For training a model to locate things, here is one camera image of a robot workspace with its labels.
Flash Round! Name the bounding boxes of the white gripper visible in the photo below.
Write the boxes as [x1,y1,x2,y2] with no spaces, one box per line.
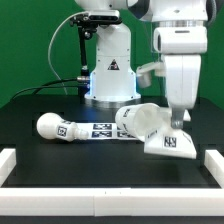
[164,55,201,129]

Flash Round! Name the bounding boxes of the white lamp base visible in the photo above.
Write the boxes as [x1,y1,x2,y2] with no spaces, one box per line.
[143,108,198,160]

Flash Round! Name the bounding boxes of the white lamp bulb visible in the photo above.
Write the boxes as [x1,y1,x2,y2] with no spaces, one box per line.
[36,113,89,142]

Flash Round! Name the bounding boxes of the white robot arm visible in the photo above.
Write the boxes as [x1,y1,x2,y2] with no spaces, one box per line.
[75,0,224,129]

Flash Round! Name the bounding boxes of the white lamp shade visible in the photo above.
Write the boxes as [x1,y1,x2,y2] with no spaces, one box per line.
[115,103,164,142]

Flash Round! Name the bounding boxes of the white marker sheet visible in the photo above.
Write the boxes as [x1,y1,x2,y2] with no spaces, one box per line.
[78,123,135,140]

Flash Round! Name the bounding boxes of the white frame right bar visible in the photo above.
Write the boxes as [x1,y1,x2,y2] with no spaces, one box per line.
[204,150,224,189]

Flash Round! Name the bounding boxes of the white frame bar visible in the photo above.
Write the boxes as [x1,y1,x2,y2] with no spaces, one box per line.
[0,188,224,217]
[204,150,224,189]
[0,148,16,187]

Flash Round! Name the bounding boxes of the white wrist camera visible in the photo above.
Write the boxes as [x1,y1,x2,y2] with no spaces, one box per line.
[136,26,208,88]

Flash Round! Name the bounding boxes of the black cables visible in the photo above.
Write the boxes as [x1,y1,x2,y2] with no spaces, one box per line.
[9,78,88,101]

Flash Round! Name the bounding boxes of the white frame front bar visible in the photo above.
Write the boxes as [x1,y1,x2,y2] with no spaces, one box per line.
[0,188,224,217]

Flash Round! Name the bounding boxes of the black camera on stand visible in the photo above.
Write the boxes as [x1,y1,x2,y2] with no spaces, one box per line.
[70,10,122,97]

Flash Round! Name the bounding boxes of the grey cable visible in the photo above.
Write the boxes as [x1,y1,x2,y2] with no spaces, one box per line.
[47,12,88,96]

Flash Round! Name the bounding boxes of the white frame left bar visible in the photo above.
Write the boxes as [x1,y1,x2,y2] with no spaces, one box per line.
[0,148,16,187]

